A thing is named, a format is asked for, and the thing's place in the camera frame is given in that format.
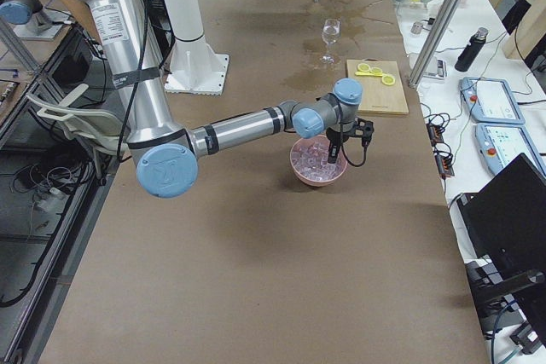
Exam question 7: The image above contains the aluminium frame post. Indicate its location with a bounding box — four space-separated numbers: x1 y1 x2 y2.
408 0 461 90

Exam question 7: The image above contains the teach pendant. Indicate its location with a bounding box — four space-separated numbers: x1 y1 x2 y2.
474 123 545 176
459 77 525 124

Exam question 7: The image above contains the lemon slice one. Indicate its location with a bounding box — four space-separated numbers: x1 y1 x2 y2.
357 63 370 72

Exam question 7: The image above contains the lemon slice three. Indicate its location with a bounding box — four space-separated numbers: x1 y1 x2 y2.
381 74 396 86

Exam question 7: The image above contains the pink bowl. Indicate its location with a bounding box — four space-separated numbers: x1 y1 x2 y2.
289 135 348 188

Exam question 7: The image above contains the teach pendant near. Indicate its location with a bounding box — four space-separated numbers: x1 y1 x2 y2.
474 123 545 176

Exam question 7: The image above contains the black monitor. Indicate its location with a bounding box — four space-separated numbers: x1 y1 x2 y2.
456 152 546 309

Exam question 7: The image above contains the clear wine glass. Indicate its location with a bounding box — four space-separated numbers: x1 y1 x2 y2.
321 18 340 64

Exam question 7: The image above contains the white plastic chair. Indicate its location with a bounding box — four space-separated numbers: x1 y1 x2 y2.
26 84 122 155

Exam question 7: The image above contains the white pedestal column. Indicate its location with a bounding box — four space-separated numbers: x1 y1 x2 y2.
164 0 229 95

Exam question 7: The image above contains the lemon slice two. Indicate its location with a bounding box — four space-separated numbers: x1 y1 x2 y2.
369 66 383 77

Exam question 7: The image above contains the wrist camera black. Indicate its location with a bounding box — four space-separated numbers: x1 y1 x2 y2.
355 118 375 147

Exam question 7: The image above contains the wooden cutting board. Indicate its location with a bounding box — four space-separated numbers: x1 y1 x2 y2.
346 59 409 115

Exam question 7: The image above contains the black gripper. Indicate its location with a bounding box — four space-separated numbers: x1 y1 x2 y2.
327 120 357 164

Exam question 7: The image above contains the pile of clear ice cubes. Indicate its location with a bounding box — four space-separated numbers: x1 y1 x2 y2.
293 137 345 181

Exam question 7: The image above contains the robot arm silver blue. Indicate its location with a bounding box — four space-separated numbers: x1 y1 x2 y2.
81 0 370 198
1 0 43 25

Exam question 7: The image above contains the teach pendant far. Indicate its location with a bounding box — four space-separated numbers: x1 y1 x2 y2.
459 77 525 124

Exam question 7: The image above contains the black thermos bottle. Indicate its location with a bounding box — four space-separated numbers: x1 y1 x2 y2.
455 27 489 72

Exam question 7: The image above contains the yellow plastic stick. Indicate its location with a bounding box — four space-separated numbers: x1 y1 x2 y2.
355 71 385 78

